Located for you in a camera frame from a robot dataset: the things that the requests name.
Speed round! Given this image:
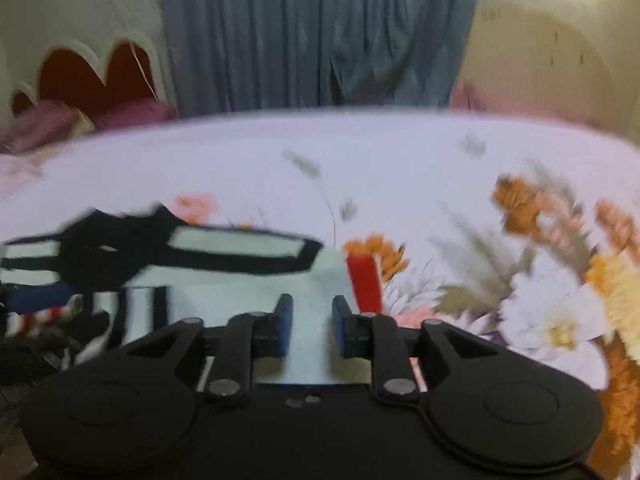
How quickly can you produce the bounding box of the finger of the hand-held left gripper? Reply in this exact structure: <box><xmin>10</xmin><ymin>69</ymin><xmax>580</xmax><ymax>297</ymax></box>
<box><xmin>1</xmin><ymin>283</ymin><xmax>76</xmax><ymax>314</ymax></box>

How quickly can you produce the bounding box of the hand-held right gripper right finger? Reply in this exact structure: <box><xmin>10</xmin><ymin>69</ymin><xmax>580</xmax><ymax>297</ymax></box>
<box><xmin>332</xmin><ymin>295</ymin><xmax>505</xmax><ymax>405</ymax></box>

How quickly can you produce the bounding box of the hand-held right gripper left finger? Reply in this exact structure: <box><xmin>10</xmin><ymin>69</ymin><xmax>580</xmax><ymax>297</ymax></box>
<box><xmin>127</xmin><ymin>294</ymin><xmax>296</xmax><ymax>404</ymax></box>

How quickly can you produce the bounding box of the striped black white red garment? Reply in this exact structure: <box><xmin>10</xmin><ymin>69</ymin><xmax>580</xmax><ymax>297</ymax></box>
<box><xmin>0</xmin><ymin>203</ymin><xmax>387</xmax><ymax>386</ymax></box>

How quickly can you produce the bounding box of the floral bed sheet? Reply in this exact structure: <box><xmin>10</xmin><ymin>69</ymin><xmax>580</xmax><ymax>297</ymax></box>
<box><xmin>0</xmin><ymin>107</ymin><xmax>640</xmax><ymax>480</ymax></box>

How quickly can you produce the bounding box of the pink pillow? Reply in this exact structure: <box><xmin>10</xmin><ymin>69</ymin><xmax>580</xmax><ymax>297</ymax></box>
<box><xmin>0</xmin><ymin>99</ymin><xmax>81</xmax><ymax>153</ymax></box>
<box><xmin>92</xmin><ymin>97</ymin><xmax>178</xmax><ymax>132</ymax></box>

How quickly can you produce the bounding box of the white headboard with red panels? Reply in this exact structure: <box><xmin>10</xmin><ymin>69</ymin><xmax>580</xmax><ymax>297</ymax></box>
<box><xmin>10</xmin><ymin>35</ymin><xmax>176</xmax><ymax>117</ymax></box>

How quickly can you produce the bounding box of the grey-blue curtain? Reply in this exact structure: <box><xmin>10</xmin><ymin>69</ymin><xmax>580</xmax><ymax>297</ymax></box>
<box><xmin>159</xmin><ymin>0</ymin><xmax>483</xmax><ymax>117</ymax></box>

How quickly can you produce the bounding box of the beige round wooden board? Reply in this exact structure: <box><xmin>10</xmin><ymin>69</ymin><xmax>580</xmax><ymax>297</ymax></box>
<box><xmin>457</xmin><ymin>2</ymin><xmax>632</xmax><ymax>136</ymax></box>

